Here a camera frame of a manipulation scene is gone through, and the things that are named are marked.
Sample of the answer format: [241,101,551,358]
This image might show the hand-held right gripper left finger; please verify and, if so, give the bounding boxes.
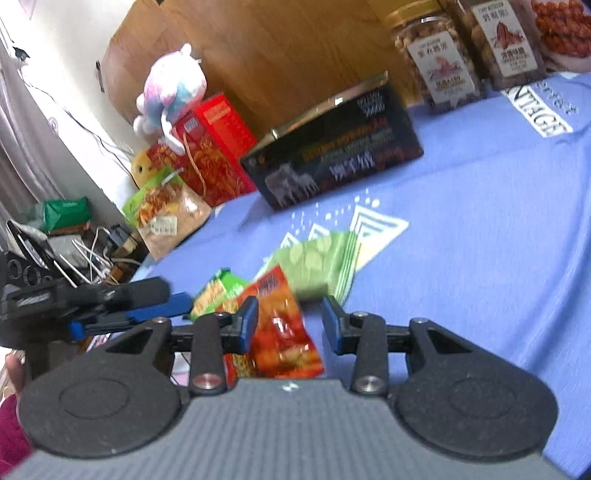
[105,295,260,396]

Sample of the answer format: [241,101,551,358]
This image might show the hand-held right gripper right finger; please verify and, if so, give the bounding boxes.
[320,295,469,396]

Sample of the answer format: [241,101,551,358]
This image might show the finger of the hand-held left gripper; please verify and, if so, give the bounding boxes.
[76,277,171,315]
[69,292,194,334]

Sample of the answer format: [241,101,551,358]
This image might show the red snack packet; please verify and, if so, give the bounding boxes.
[224,265,325,380]

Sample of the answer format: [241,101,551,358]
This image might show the green yellow snack packet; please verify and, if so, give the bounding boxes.
[190,268,250,322]

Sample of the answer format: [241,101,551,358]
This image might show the person's left forearm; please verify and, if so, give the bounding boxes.
[0,396,31,467]

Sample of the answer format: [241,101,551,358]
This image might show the person's left hand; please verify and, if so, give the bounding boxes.
[6,354,25,398]

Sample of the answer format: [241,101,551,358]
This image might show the green leaf-print packet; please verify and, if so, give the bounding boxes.
[265,231,363,302]

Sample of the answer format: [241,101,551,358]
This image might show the pink packet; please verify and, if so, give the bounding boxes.
[85,333,114,354]

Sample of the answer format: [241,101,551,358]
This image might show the grey cloth bag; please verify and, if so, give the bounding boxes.
[46,234,95,271]

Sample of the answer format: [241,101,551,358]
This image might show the kraft paper snack bag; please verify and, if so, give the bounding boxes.
[122,167,213,260]

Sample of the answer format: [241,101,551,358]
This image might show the green plastic bag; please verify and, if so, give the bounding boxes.
[42,197,90,234]

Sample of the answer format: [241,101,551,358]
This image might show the yellow plush toy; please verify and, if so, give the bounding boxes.
[130,150,160,188]

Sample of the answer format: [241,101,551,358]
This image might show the red gold printed box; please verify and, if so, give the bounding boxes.
[148,142,178,169]

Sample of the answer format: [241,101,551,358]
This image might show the grey curtain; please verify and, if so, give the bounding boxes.
[0,28,100,232]

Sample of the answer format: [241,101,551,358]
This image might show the red gift bag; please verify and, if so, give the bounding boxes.
[172,92,258,208]

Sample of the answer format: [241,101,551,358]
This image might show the blue printed cloth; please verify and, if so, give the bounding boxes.
[88,69,591,478]

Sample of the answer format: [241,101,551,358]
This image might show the black printed box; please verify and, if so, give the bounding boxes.
[240,71,424,212]

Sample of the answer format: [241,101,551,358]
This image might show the pastel plush toy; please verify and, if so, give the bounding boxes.
[133,43,208,155]

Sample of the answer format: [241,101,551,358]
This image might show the wooden board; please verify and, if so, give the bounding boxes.
[99,0,426,139]

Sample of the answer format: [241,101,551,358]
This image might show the clear nut jar gold lid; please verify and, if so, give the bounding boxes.
[383,0,485,115]

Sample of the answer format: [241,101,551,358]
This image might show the red-print snack bag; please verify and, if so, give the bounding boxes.
[529,0,591,72]

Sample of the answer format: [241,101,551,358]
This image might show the white wire hangers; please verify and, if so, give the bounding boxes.
[55,226,116,289]

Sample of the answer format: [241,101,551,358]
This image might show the black wall cable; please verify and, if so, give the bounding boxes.
[62,108,134,174]

